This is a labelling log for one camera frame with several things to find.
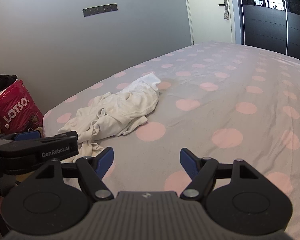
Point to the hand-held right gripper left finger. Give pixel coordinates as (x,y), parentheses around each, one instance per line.
(105,160)

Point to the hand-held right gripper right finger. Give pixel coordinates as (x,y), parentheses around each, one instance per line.
(187,160)

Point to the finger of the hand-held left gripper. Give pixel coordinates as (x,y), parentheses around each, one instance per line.
(27,135)

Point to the white t-shirt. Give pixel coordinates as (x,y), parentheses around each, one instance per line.
(120,110)

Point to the red plastic bag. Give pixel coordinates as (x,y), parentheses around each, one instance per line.
(12,110)

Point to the bed with pink dotted sheet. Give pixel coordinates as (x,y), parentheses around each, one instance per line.
(215,110)

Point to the black cloth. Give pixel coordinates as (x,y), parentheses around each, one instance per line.
(2,80)

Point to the white door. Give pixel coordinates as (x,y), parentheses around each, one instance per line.
(210,10)

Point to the dark sliding wardrobe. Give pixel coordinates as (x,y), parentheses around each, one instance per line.
(275,15)

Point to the grey wall switch panel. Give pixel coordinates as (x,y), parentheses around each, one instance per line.
(100,10)

